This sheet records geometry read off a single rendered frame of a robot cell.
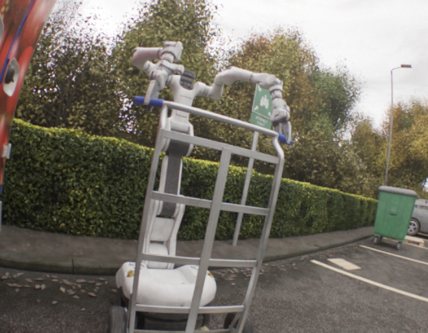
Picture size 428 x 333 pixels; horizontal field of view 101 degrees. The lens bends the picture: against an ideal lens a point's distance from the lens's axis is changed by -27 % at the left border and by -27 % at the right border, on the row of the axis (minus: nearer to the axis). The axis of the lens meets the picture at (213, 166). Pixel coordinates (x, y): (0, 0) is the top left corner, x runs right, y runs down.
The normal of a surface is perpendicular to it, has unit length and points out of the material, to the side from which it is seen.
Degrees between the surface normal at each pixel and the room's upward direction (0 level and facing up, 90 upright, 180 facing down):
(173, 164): 75
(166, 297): 56
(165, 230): 108
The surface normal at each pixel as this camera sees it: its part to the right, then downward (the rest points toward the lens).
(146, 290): 0.04, -0.63
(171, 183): 0.48, -0.18
